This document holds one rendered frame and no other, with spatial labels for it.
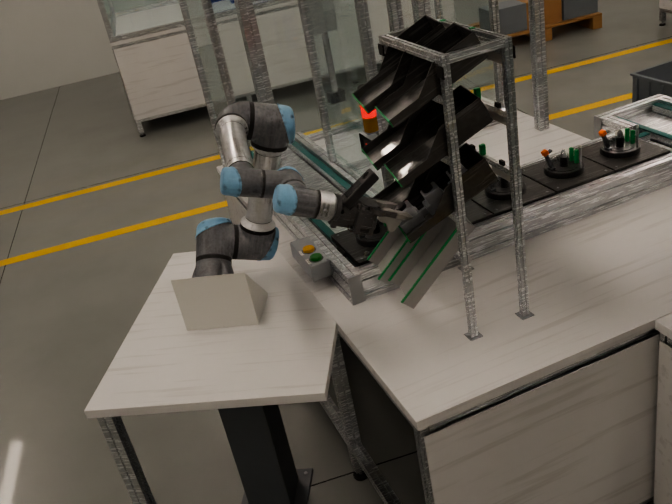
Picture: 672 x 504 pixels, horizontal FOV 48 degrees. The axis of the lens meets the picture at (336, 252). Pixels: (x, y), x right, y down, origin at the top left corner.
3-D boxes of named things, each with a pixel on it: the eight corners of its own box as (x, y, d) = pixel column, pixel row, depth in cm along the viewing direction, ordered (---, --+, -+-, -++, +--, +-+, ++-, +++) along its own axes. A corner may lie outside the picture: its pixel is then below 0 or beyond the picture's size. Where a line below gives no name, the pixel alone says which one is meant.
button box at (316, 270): (313, 282, 246) (310, 266, 243) (292, 257, 264) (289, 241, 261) (333, 275, 248) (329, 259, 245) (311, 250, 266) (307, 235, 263)
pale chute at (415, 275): (413, 309, 207) (401, 302, 205) (400, 286, 218) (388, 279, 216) (475, 227, 199) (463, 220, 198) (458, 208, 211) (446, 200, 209)
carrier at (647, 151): (615, 175, 264) (615, 142, 258) (571, 156, 284) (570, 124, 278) (670, 155, 270) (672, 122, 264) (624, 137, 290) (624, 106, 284)
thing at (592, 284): (417, 431, 188) (416, 422, 186) (249, 219, 314) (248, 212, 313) (838, 248, 224) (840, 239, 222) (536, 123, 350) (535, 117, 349)
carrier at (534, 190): (495, 219, 251) (492, 185, 245) (458, 195, 272) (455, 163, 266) (556, 197, 258) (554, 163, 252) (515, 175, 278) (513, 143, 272)
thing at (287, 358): (87, 418, 216) (83, 411, 214) (175, 259, 293) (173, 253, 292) (326, 401, 204) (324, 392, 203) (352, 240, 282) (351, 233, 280)
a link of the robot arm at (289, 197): (276, 176, 193) (281, 190, 186) (316, 183, 196) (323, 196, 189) (269, 204, 196) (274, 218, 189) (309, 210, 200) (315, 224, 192)
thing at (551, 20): (492, 54, 749) (489, 13, 729) (461, 39, 818) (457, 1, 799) (602, 27, 765) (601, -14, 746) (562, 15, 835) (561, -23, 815)
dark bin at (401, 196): (385, 223, 211) (371, 204, 207) (373, 205, 222) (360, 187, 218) (468, 162, 208) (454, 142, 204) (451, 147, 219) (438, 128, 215)
